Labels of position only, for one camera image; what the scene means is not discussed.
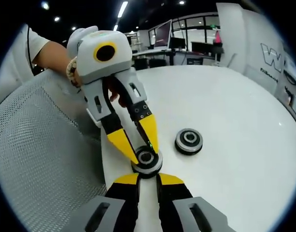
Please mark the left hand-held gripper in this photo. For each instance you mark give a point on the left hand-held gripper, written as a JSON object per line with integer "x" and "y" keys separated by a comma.
{"x": 114, "y": 65}

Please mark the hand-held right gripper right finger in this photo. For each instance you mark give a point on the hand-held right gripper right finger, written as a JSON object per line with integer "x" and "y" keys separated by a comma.
{"x": 176, "y": 195}

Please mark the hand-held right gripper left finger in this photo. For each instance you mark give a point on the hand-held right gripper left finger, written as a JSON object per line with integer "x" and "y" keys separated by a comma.
{"x": 118, "y": 193}

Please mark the metal wheel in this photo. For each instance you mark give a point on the metal wheel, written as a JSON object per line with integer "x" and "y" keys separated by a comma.
{"x": 188, "y": 135}
{"x": 151, "y": 164}

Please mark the person's left forearm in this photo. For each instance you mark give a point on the person's left forearm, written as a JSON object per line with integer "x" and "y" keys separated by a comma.
{"x": 53, "y": 58}

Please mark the black office chair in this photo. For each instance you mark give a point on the black office chair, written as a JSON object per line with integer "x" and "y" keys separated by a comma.
{"x": 157, "y": 63}
{"x": 140, "y": 64}

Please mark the long ceiling light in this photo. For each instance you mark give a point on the long ceiling light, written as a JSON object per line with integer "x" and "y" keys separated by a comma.
{"x": 116, "y": 27}
{"x": 123, "y": 6}

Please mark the large computer monitor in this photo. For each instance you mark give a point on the large computer monitor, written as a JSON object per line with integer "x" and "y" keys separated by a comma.
{"x": 162, "y": 36}

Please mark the white office desk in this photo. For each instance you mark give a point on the white office desk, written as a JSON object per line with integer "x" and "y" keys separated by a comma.
{"x": 186, "y": 54}

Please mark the small black monitor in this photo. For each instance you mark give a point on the small black monitor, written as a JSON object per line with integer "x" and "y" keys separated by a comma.
{"x": 178, "y": 43}

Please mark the grey mesh chair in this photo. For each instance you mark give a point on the grey mesh chair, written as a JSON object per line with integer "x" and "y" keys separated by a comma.
{"x": 41, "y": 149}

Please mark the white round table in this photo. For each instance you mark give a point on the white round table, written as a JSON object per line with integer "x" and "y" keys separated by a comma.
{"x": 222, "y": 108}

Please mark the person's body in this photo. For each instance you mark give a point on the person's body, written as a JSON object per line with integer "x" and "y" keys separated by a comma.
{"x": 15, "y": 60}

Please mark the pink object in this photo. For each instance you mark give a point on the pink object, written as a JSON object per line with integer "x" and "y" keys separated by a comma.
{"x": 218, "y": 37}

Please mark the white printed panel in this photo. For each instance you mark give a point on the white printed panel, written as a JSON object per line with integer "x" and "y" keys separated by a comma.
{"x": 246, "y": 48}

